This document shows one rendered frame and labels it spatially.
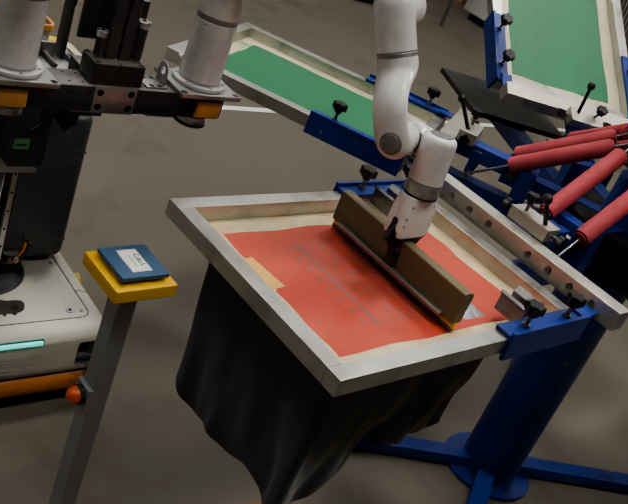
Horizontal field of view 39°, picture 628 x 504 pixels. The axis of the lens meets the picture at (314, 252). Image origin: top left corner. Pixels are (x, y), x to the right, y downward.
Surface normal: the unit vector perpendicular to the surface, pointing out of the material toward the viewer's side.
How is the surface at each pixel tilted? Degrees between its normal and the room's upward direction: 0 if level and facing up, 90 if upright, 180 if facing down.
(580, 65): 32
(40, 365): 90
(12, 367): 90
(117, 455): 0
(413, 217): 86
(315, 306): 0
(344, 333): 0
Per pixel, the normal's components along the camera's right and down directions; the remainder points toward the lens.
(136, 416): 0.33, -0.82
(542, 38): 0.36, -0.42
